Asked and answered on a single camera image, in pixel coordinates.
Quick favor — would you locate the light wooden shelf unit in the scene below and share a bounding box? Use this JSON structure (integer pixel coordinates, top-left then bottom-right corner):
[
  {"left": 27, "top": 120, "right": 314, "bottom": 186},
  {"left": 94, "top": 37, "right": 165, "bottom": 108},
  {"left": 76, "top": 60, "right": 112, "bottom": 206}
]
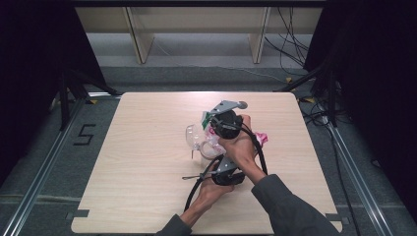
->
[{"left": 76, "top": 6, "right": 324, "bottom": 65}]

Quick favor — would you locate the pink printed plastic bag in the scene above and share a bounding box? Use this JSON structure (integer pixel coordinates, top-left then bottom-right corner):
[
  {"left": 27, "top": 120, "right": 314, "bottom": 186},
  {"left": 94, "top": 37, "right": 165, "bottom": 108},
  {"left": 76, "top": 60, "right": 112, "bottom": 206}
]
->
[{"left": 201, "top": 111, "right": 269, "bottom": 156}]

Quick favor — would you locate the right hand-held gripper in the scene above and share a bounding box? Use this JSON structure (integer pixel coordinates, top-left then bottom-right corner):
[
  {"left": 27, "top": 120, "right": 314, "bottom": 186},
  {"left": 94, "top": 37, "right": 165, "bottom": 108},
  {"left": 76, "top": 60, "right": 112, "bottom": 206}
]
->
[{"left": 209, "top": 99, "right": 249, "bottom": 141}]

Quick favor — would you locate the black metal stand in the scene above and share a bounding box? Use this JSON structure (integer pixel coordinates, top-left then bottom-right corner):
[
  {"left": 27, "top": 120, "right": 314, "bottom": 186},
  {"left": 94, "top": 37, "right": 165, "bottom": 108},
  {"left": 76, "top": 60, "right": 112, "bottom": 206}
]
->
[
  {"left": 57, "top": 65, "right": 122, "bottom": 132},
  {"left": 273, "top": 55, "right": 339, "bottom": 128}
]

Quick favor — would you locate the clear jar with beige rim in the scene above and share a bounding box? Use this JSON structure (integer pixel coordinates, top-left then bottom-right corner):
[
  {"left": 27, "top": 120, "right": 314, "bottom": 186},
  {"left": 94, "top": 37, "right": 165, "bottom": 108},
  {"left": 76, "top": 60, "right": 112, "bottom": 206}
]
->
[{"left": 185, "top": 122, "right": 227, "bottom": 161}]

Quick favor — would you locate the metal floor rail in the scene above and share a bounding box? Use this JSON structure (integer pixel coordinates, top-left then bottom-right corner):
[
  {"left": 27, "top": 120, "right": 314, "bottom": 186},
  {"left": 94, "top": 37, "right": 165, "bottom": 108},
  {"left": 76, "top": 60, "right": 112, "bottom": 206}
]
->
[
  {"left": 327, "top": 123, "right": 395, "bottom": 236},
  {"left": 0, "top": 97, "right": 87, "bottom": 236}
]

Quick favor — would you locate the gray cable tie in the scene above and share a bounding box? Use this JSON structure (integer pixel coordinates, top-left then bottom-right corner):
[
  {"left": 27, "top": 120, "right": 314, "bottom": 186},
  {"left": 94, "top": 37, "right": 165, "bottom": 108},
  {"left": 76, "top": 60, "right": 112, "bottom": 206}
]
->
[{"left": 182, "top": 172, "right": 214, "bottom": 181}]

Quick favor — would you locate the person's left hand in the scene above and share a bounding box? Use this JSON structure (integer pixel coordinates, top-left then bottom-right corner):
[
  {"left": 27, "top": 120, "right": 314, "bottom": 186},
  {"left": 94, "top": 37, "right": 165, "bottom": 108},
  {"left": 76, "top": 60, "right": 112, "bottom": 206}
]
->
[{"left": 193, "top": 171, "right": 235, "bottom": 214}]

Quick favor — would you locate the black curtain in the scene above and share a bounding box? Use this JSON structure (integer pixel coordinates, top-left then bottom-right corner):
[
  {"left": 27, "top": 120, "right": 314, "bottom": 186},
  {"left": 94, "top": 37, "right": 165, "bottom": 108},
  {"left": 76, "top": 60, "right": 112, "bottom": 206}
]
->
[
  {"left": 303, "top": 0, "right": 417, "bottom": 217},
  {"left": 0, "top": 0, "right": 108, "bottom": 186}
]

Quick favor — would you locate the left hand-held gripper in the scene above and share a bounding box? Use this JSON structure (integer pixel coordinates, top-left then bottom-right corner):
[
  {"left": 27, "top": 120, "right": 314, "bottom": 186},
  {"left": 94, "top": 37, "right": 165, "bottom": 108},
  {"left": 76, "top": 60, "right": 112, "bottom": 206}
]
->
[{"left": 210, "top": 156, "right": 246, "bottom": 187}]

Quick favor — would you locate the person's right hand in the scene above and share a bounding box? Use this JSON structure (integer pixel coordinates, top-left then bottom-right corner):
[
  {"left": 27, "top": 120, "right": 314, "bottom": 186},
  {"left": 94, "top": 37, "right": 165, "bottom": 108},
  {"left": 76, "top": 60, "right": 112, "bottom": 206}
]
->
[{"left": 217, "top": 114, "right": 268, "bottom": 186}]

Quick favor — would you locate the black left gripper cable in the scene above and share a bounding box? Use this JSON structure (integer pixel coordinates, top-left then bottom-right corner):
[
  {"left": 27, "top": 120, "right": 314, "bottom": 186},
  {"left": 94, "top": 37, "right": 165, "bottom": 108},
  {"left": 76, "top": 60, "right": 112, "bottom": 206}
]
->
[{"left": 183, "top": 154, "right": 224, "bottom": 212}]

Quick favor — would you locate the bundle of black cables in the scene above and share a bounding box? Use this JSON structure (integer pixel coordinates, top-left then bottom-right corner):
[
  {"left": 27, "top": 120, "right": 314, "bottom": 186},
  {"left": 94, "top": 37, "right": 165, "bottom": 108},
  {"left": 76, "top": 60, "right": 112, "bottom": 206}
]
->
[{"left": 264, "top": 6, "right": 312, "bottom": 77}]

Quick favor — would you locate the black floor cable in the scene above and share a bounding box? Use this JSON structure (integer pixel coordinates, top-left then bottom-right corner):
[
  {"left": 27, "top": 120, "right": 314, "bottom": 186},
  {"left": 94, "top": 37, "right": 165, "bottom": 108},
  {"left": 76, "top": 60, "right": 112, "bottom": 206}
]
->
[{"left": 323, "top": 126, "right": 362, "bottom": 236}]

